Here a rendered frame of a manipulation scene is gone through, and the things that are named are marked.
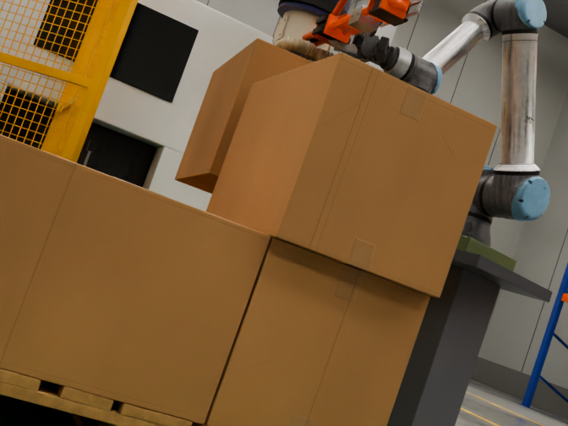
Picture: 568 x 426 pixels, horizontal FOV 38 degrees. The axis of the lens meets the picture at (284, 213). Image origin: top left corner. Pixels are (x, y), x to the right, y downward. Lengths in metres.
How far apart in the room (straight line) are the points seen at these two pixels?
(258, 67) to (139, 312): 0.94
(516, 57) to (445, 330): 0.92
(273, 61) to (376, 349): 0.91
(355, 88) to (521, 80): 1.20
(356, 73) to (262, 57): 0.65
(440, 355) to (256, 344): 1.22
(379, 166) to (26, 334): 0.77
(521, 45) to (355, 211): 1.28
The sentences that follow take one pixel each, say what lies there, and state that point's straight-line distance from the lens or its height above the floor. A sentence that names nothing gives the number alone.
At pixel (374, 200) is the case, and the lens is 1.73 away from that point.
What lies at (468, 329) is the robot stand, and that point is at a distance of 2.92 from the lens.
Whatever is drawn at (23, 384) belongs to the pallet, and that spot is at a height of 0.13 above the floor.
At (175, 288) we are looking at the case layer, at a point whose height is 0.38.
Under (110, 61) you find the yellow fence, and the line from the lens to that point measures 3.67.
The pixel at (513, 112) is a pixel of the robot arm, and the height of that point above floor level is 1.24.
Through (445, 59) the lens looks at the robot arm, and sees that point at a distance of 2.79.
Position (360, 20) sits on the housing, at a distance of 2.25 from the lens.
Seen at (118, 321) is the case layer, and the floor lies 0.29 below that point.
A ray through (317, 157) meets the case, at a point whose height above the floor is 0.72.
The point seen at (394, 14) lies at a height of 1.18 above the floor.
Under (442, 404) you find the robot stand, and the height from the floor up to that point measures 0.26.
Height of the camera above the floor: 0.46
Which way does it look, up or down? 5 degrees up
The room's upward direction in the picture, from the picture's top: 20 degrees clockwise
